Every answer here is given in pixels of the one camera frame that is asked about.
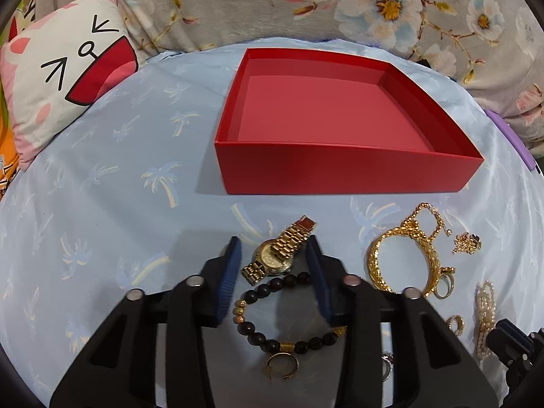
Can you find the cat face pillow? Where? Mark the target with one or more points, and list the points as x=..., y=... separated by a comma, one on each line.
x=59, y=66

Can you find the colourful cartoon bedsheet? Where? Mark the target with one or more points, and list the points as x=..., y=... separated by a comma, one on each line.
x=23, y=16

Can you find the gold wrist watch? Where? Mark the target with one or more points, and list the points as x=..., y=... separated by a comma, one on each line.
x=275, y=257

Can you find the small gold hoop earring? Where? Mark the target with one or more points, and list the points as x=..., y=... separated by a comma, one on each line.
x=456, y=324

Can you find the red cardboard box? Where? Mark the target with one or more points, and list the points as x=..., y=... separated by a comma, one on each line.
x=300, y=121

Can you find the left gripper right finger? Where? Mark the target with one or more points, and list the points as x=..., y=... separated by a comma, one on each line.
x=431, y=366

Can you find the purple object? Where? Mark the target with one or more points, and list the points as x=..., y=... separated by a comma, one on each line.
x=513, y=139

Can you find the light blue palm cloth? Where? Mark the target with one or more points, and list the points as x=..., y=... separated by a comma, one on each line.
x=130, y=195

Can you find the grey floral blanket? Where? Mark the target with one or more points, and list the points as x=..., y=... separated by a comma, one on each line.
x=493, y=48

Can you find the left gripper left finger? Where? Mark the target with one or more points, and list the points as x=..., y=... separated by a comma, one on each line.
x=116, y=367

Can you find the gold pendant charm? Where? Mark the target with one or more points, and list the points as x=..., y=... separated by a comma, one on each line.
x=467, y=243

